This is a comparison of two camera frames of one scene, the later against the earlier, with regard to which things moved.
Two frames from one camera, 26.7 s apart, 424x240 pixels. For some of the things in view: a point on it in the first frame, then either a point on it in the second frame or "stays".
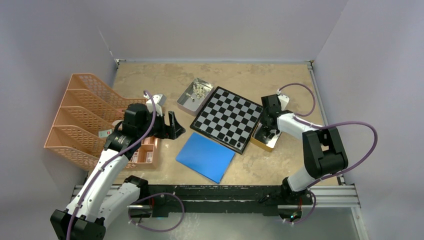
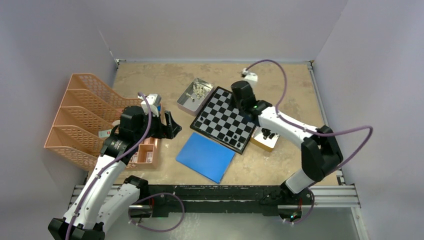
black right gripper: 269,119 → 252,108
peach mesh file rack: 87,115 stays
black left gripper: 168,131 stays
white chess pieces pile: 198,91 stays
